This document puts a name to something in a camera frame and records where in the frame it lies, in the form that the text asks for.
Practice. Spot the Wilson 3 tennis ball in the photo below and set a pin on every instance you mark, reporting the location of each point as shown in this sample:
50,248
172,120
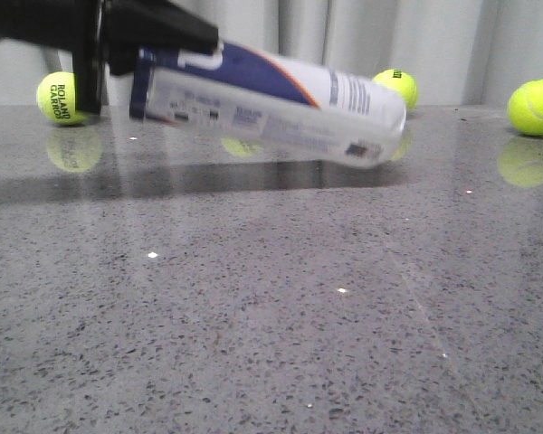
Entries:
402,82

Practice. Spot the grey pleated curtain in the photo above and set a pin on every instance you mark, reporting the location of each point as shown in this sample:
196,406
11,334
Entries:
459,52

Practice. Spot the Roland Garros tennis ball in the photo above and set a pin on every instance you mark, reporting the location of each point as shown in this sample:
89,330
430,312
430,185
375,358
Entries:
56,98

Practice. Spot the plain yellow tennis ball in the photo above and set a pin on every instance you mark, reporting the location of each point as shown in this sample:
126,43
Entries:
525,108

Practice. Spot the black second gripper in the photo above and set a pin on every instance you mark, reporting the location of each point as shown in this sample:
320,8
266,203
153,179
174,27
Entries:
110,31

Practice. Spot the white blue tennis ball can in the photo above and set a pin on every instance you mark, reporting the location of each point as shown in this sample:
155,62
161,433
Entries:
260,97

